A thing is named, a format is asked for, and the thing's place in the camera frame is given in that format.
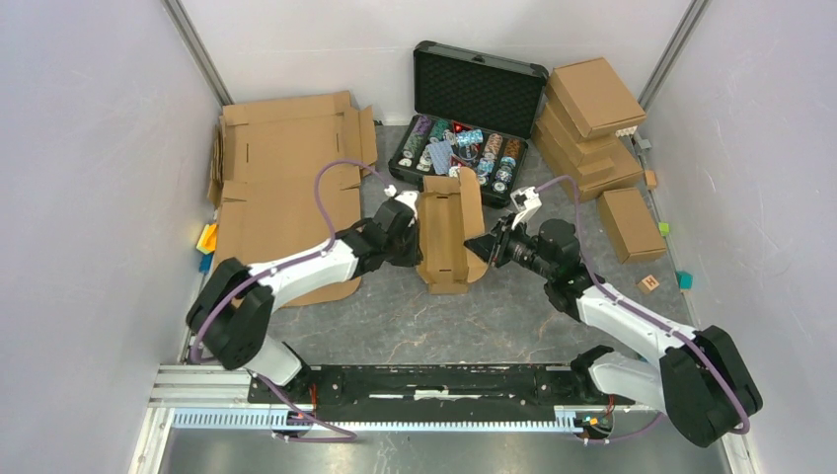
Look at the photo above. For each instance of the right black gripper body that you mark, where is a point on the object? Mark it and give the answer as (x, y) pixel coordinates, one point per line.
(514, 245)

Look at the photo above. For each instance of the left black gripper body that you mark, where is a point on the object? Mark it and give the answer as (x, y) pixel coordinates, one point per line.
(404, 252)

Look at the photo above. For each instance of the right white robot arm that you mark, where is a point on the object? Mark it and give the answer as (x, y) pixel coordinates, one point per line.
(696, 378)

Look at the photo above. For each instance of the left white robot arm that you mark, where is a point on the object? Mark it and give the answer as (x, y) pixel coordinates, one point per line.
(231, 314)

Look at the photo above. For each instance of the small folded cardboard box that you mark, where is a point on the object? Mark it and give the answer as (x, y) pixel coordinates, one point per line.
(632, 231)

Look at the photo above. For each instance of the large bottom cardboard box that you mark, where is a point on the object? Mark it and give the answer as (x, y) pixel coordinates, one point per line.
(618, 169)

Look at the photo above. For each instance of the black poker chip case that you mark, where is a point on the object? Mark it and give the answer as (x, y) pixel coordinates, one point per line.
(473, 110)

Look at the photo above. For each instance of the wooden letter H block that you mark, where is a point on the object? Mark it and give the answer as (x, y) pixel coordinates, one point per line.
(648, 284)

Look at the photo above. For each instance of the stack of flat cardboard sheets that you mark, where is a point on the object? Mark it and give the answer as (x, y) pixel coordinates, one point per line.
(276, 161)

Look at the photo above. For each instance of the small wooden cube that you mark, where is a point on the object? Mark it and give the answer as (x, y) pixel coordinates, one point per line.
(650, 180)

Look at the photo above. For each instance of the teal block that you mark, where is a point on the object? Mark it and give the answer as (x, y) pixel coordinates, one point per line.
(684, 280)

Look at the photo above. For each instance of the yellow orange block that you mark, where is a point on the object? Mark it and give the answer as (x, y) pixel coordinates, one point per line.
(207, 240)

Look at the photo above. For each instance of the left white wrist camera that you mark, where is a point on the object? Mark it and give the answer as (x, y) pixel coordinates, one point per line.
(408, 198)

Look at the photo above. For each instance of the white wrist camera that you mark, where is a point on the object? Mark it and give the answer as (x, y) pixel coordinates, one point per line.
(526, 202)
(408, 198)

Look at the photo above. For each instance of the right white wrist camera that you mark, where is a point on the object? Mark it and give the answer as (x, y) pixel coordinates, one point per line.
(526, 202)

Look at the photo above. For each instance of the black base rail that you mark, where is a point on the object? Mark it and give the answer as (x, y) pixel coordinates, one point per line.
(445, 393)

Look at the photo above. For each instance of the blue block at left wall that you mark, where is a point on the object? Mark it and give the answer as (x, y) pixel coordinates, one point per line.
(205, 263)

